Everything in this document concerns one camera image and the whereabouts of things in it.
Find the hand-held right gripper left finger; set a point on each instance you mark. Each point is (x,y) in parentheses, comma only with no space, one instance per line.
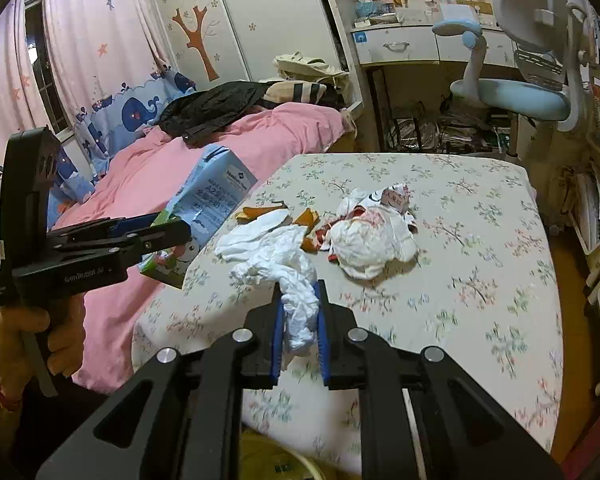
(278,330)

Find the blue grey desk chair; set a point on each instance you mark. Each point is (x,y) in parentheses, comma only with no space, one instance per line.
(525,95)

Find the striped cloth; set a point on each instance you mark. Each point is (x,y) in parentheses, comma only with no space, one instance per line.
(295,92)

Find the whale print cushion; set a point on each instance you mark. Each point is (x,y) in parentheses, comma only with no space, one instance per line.
(130,110)

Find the cartoon printed box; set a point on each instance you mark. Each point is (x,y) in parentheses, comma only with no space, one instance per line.
(167,265)

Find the white wardrobe with tree decal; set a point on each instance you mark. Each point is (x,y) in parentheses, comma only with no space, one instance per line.
(260,10)

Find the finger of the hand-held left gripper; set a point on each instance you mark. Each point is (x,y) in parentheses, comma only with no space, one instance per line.
(155,240)
(130,225)

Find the beige canvas bag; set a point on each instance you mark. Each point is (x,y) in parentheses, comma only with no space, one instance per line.
(305,67)

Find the crumpled white plastic bag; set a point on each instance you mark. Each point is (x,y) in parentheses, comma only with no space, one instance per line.
(370,245)

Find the white desk with drawers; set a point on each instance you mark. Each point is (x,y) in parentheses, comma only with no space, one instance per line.
(405,47)

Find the floral tablecloth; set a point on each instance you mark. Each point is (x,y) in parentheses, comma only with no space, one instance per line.
(455,285)

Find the white tissue paper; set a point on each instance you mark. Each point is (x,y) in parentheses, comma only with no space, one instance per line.
(275,255)

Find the person's left hand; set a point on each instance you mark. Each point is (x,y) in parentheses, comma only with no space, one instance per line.
(66,340)

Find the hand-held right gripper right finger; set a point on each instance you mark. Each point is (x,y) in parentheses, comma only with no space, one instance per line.
(323,332)

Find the small orange peel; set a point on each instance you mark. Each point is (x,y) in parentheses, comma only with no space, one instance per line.
(307,217)

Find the pink star curtain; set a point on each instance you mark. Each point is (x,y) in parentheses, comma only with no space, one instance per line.
(95,25)

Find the yellow bin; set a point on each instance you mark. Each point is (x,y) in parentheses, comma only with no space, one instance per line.
(280,460)

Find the curved orange peel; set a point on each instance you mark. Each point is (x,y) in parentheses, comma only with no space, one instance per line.
(308,242)

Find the blue tissue packet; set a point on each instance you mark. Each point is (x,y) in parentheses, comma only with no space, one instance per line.
(215,190)

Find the long orange peel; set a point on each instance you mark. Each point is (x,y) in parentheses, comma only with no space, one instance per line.
(257,212)

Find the window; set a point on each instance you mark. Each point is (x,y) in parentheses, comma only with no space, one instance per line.
(42,60)

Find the black jacket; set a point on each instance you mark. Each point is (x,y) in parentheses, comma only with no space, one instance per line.
(210,107)

